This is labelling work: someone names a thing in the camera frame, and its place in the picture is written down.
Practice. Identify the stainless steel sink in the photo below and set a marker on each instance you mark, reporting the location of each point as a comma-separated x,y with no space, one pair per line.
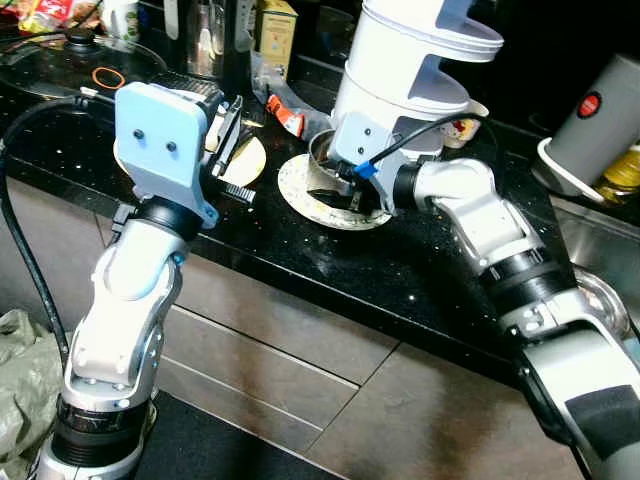
600,240

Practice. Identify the white dish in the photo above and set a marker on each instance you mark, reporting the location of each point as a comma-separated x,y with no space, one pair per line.
555,170

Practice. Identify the olive green sack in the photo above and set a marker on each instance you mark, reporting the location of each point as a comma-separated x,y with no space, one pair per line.
25,390

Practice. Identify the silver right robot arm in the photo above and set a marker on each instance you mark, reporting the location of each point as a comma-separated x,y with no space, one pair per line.
560,370

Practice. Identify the white patterned plate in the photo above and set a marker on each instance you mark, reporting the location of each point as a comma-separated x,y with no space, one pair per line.
300,205

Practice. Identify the steel kettle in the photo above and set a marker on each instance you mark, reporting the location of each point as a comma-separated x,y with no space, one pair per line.
205,40

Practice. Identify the light grey right wrist camera mount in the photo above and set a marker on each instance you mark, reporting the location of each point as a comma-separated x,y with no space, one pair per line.
365,140

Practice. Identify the glass pan lid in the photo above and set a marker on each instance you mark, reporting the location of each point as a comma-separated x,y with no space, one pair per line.
60,60

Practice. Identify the grey jug with red logo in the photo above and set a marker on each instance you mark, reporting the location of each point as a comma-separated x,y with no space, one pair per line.
600,120

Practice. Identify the yellow plate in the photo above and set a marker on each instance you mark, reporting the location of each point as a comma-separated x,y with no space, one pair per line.
252,160

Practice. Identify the white cup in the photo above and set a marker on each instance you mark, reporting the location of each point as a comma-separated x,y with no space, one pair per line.
120,18

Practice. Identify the steel bowl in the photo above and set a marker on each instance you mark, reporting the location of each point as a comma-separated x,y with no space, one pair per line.
600,295

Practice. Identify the red snack packet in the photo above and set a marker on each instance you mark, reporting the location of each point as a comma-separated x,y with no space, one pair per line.
50,15

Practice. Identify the white printed mug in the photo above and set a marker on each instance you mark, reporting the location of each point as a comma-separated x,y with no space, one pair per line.
468,128

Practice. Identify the light grey left wrist camera mount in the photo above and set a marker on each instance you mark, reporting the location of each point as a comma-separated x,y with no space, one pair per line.
160,140

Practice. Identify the yellow carton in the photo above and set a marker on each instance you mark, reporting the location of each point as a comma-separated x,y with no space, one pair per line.
276,40

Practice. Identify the white tiered storage container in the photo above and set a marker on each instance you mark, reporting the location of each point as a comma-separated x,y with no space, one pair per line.
400,70

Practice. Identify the yellow oil bottle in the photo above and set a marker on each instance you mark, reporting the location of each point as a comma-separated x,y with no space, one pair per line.
622,175

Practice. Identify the grey kitchen cabinet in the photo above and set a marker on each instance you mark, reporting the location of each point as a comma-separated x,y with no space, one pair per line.
250,340

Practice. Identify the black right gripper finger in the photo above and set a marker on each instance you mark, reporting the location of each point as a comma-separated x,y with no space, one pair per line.
328,190

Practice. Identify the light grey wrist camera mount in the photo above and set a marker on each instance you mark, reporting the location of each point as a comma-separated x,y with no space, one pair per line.
365,140
160,140

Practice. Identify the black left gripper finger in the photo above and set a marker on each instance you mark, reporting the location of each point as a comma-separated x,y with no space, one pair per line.
240,130
226,140

